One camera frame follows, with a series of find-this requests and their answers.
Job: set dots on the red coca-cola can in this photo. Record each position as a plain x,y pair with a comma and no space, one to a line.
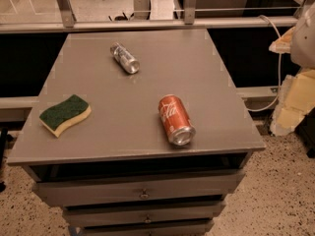
175,120

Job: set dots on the bottom grey drawer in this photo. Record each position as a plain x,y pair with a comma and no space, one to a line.
198,226

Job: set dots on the top grey drawer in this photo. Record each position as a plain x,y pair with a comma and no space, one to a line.
140,188

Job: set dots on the silver redbull can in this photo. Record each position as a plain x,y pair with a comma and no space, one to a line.
124,58

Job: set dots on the green yellow sponge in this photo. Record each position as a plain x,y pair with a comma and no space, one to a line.
60,117

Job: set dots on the grey drawer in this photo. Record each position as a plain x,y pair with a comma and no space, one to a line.
140,188
119,215
198,226

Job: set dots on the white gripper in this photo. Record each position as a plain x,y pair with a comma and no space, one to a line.
304,42

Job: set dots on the grey drawer cabinet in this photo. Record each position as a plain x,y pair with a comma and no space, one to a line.
124,136

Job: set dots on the middle grey drawer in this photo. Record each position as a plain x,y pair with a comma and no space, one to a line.
119,215

